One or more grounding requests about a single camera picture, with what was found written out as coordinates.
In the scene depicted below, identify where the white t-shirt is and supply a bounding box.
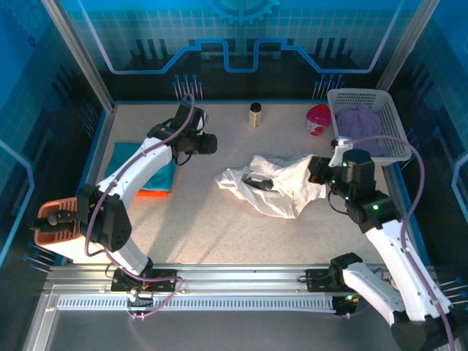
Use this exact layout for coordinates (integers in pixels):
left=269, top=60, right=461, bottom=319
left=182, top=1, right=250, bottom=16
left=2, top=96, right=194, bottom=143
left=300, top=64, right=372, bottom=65
left=214, top=153, right=328, bottom=219

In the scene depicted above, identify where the purple t-shirt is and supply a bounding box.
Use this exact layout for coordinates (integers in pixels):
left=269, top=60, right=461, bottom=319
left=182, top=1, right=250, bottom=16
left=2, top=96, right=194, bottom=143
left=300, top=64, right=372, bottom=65
left=334, top=105, right=387, bottom=158

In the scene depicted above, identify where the white perforated plastic basket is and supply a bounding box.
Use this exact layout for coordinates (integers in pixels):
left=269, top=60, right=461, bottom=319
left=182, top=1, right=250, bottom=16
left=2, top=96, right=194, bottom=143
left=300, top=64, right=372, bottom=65
left=326, top=87, right=414, bottom=167

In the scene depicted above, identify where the beige bottle with black cap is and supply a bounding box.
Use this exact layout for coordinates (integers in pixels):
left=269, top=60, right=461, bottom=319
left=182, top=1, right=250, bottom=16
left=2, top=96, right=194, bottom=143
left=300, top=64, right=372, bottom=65
left=248, top=102, right=265, bottom=129

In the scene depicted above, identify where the pink lidded plastic cup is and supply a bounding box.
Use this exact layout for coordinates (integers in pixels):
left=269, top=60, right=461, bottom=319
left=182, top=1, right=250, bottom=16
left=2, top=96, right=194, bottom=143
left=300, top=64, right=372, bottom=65
left=305, top=103, right=333, bottom=137

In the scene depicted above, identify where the orange folded t-shirt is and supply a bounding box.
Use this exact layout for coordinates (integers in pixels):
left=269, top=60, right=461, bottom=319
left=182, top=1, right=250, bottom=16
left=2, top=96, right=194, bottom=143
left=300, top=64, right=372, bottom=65
left=134, top=188, right=172, bottom=198

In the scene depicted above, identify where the teal folded t-shirt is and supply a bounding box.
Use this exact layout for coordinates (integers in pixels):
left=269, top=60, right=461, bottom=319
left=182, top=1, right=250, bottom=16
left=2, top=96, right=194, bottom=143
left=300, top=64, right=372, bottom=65
left=103, top=141, right=178, bottom=193

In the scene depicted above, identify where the orange and cream knife block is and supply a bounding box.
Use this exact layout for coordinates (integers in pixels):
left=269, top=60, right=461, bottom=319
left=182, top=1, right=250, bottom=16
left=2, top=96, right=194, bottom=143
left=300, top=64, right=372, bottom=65
left=33, top=196, right=110, bottom=264

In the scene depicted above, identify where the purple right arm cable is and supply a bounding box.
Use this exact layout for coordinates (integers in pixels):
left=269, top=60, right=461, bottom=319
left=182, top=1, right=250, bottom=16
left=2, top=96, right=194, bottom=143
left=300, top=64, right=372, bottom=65
left=336, top=135, right=458, bottom=351

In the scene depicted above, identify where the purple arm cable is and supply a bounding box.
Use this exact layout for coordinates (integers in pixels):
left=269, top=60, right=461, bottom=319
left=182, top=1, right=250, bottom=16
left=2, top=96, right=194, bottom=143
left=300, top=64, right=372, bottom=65
left=336, top=135, right=458, bottom=351
left=84, top=93, right=197, bottom=322

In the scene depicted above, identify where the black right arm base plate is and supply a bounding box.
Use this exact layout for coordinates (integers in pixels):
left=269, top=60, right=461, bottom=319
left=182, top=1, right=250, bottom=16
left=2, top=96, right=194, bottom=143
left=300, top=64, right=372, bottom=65
left=305, top=268, right=343, bottom=293

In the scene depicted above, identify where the aluminium frame post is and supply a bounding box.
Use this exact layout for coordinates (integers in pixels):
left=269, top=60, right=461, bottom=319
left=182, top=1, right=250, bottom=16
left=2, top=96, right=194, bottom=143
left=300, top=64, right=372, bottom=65
left=39, top=0, right=117, bottom=113
left=375, top=0, right=442, bottom=91

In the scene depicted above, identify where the aluminium rail frame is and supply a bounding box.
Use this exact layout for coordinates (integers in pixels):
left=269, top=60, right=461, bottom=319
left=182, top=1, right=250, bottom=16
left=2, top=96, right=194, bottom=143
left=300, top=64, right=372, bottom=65
left=21, top=261, right=461, bottom=351

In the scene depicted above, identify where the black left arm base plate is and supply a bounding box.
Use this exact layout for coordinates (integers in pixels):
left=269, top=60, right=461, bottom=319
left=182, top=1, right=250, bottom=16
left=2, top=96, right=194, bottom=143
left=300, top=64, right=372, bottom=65
left=109, top=268, right=180, bottom=293

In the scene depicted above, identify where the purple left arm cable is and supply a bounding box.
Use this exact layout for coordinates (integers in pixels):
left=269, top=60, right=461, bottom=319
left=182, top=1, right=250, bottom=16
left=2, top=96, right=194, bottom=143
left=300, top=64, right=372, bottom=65
left=84, top=93, right=197, bottom=322

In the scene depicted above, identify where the black knife handle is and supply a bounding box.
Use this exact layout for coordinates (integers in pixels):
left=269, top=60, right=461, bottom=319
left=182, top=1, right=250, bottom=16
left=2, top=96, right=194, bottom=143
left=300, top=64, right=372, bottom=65
left=29, top=219, right=59, bottom=235
left=47, top=208, right=80, bottom=226

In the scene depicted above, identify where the white slotted cable duct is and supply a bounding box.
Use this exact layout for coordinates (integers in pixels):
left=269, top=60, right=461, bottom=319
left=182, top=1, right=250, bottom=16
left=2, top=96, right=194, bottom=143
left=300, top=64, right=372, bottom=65
left=56, top=295, right=337, bottom=312

